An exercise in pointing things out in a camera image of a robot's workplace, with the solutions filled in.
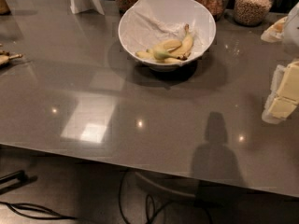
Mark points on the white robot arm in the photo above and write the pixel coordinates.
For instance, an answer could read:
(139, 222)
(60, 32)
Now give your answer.
(290, 36)

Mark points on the small yellow banana bottom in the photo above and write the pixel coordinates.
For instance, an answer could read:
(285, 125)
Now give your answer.
(172, 60)

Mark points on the small yellow banana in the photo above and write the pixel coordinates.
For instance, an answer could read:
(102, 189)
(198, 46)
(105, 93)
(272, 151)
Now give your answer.
(144, 55)
(168, 44)
(172, 60)

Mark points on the small yellow banana upper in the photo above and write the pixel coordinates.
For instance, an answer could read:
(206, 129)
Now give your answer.
(168, 44)

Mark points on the white ceramic bowl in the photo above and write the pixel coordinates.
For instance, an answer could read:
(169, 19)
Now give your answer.
(206, 28)

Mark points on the small yellow banana left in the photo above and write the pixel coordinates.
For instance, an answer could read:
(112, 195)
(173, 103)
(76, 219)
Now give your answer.
(144, 55)

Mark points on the white paper napkin in bowl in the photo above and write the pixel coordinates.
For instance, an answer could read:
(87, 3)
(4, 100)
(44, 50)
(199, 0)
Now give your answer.
(148, 22)

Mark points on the banana at left edge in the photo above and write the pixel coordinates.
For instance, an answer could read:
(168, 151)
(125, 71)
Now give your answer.
(6, 56)

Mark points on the yellow food item right edge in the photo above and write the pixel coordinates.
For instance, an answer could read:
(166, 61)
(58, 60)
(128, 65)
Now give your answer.
(274, 32)

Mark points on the glass jar of chickpeas right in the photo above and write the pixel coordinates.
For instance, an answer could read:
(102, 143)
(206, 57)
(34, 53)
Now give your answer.
(251, 12)

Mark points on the round table base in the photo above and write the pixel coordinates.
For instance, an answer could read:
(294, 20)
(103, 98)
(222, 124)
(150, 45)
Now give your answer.
(172, 187)

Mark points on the black bar on floor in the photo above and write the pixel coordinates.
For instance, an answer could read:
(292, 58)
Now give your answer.
(15, 180)

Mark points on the brown object top left corner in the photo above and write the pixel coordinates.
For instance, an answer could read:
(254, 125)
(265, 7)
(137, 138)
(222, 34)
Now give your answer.
(4, 8)

